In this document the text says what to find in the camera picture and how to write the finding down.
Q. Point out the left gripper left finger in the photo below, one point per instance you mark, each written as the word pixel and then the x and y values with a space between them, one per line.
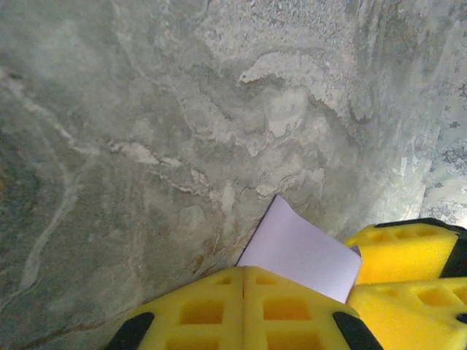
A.
pixel 204 291

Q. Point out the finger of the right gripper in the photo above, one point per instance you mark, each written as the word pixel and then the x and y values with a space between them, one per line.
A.
pixel 412 321
pixel 408 251

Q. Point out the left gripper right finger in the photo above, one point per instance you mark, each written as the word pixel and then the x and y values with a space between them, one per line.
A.
pixel 292 328

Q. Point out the purple square paper sheet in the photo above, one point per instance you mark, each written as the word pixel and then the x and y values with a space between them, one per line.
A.
pixel 295 251

